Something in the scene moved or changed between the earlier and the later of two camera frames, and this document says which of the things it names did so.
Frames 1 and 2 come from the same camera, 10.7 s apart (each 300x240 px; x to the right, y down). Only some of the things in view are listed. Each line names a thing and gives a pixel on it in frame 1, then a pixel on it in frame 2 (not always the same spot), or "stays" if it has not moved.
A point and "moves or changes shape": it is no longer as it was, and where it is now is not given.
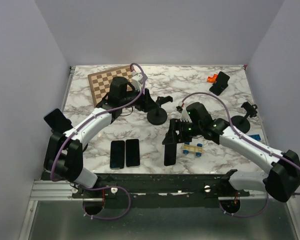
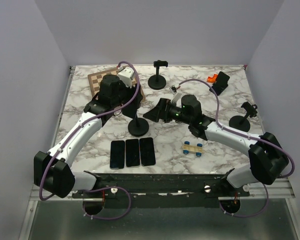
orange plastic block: [212, 79] stays
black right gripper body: [185, 129] -> [172, 112]
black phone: [170, 154] -> [147, 151]
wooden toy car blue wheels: [198, 149] stays
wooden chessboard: [100, 82] stays
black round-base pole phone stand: [158, 116] moves or changes shape
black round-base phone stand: [242, 123] stays
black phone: [56, 120] -> [131, 110]
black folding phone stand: [220, 84] stays
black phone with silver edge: [132, 153] stays
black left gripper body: [142, 105] -> [126, 94]
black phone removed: [117, 154] stays
